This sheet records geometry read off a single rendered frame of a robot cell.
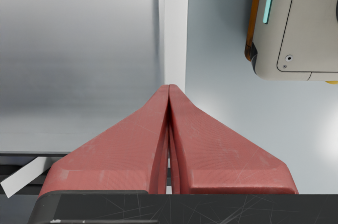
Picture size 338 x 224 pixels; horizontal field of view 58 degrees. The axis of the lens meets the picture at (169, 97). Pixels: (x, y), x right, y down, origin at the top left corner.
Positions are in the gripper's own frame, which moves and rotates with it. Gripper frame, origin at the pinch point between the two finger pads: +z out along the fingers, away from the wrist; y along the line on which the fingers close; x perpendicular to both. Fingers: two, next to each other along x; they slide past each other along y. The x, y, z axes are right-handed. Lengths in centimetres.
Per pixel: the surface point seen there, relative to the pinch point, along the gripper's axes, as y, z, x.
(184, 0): -1.5, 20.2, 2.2
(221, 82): -24, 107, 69
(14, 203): 24.9, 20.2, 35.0
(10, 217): 27, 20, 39
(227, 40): -24, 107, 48
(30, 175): 18.6, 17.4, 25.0
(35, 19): 13.6, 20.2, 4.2
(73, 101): 11.6, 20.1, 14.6
